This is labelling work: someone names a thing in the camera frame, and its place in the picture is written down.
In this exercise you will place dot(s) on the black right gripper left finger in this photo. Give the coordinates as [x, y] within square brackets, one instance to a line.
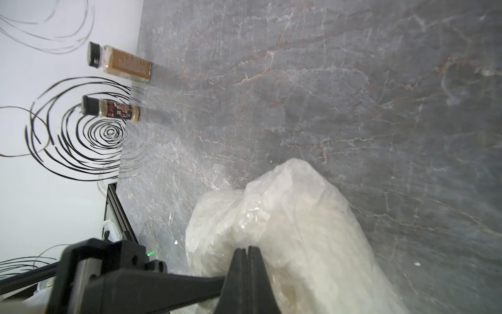
[233, 296]

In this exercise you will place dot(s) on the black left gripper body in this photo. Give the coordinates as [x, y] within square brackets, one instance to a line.
[88, 260]

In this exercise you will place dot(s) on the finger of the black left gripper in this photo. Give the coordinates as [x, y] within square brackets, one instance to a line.
[139, 291]

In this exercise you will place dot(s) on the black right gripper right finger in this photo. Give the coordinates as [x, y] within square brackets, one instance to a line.
[261, 299]

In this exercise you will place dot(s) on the clear bubble wrap sheet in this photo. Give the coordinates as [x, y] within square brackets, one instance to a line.
[317, 257]

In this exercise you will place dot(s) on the dark spice jar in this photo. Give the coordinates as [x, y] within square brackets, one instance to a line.
[109, 109]

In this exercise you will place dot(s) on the brown spice jar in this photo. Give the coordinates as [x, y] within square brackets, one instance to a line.
[119, 63]

